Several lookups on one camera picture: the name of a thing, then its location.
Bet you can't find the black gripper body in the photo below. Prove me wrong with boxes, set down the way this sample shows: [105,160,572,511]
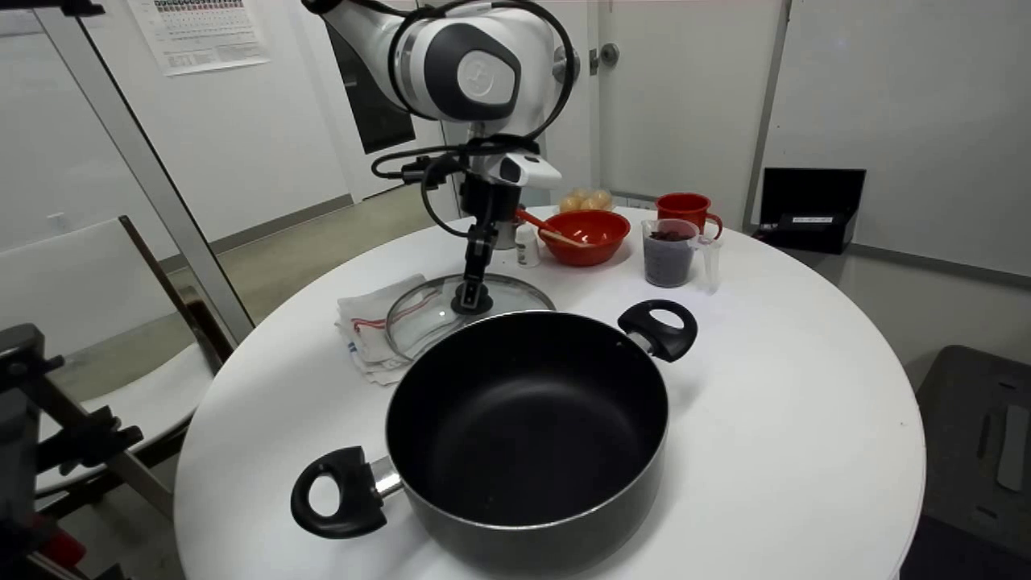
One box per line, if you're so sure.
[457,172,529,256]

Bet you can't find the glass lid black knob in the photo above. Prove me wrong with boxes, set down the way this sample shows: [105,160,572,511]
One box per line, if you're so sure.
[385,268,562,368]

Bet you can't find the black cooking pot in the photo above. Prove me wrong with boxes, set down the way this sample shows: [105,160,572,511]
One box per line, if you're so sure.
[287,296,701,577]

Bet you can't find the small white bottle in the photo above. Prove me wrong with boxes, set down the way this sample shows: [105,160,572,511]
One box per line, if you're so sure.
[510,218,538,268]

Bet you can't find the wooden spoon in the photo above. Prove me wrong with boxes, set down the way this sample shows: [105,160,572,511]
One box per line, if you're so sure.
[511,205,591,247]

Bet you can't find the red bowl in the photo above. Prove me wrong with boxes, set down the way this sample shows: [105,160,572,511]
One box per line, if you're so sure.
[533,205,634,271]

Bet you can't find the white towel red blue stripes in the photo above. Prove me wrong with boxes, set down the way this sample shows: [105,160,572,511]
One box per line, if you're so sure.
[334,271,431,389]

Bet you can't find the clear cup dark contents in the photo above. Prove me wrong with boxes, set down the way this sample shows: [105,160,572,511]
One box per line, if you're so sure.
[640,216,729,299]

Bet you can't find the red mug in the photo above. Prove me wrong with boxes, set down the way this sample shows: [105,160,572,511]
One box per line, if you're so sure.
[654,190,725,246]

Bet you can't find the open black case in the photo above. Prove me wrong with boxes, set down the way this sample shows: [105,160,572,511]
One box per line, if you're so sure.
[755,163,871,259]

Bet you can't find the grey metal stand pole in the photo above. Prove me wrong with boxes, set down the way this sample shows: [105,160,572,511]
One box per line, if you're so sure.
[29,0,259,348]

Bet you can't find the red clamp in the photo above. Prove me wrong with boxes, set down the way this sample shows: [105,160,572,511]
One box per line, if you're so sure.
[25,526,84,574]

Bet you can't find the black office chair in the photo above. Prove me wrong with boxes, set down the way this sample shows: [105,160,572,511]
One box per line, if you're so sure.
[899,341,1031,580]

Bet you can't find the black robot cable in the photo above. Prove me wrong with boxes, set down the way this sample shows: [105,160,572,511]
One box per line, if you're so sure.
[369,141,476,242]

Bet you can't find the black wall panel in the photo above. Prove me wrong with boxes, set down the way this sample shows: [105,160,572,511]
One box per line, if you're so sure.
[326,27,418,156]

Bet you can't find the silver door lever handle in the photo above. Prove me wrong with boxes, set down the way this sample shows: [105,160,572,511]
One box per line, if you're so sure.
[588,43,621,76]

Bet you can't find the white paper wall poster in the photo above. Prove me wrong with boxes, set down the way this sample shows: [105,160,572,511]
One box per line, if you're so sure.
[126,0,270,76]

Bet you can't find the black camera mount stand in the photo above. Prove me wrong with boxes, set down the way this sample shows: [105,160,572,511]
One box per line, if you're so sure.
[0,320,149,580]

